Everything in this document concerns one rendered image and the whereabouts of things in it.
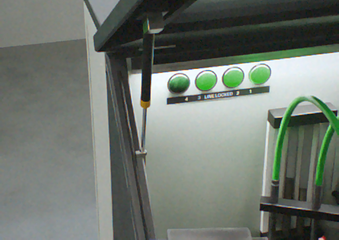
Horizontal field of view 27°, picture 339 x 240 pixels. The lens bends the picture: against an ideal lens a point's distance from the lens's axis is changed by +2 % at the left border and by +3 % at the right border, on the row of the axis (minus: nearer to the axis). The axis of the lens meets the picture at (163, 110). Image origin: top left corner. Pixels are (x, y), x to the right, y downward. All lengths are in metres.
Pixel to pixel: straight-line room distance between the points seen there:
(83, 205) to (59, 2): 2.12
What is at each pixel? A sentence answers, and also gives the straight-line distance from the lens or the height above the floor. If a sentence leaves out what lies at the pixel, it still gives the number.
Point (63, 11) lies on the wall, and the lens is 5.24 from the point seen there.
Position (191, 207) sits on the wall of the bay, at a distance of 1.65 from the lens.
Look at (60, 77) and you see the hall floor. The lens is 4.74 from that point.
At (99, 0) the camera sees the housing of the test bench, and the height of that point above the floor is 1.50.
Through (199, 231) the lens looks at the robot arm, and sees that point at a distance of 0.65.
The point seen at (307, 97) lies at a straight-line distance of 1.35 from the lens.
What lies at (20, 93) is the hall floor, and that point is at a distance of 4.57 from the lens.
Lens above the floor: 2.03
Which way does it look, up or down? 28 degrees down
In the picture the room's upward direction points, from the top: straight up
